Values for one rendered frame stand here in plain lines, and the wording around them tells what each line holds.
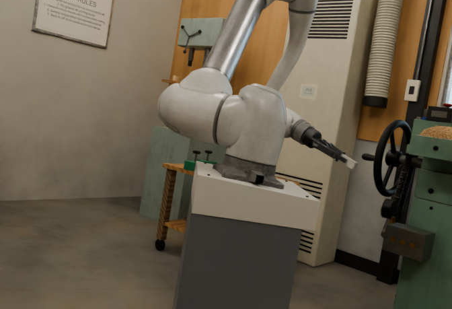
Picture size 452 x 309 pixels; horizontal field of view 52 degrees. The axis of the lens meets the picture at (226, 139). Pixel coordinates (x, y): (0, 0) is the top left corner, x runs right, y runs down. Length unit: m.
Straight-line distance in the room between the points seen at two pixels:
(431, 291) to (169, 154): 2.36
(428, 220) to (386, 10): 1.87
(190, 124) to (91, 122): 2.68
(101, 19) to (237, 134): 2.81
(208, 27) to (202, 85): 2.24
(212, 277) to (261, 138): 0.40
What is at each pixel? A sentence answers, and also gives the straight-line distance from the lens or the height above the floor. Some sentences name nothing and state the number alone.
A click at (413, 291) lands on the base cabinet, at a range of 1.61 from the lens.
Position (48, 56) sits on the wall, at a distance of 3.77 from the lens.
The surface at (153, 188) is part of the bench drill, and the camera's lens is 3.64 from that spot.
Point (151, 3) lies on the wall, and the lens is 4.33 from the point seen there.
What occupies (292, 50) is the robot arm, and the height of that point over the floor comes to 1.15.
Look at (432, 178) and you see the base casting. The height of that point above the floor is 0.78.
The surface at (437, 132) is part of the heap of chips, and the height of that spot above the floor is 0.92.
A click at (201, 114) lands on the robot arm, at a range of 1.34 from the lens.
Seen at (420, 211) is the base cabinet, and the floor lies 0.67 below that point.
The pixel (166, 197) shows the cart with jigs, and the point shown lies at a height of 0.33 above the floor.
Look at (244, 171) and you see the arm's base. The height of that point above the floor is 0.72.
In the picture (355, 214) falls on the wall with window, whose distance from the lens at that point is 3.30.
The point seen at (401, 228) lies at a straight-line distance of 1.51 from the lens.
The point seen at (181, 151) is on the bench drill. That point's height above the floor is 0.56.
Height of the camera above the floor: 0.86
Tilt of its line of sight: 3 degrees down
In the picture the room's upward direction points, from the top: 9 degrees clockwise
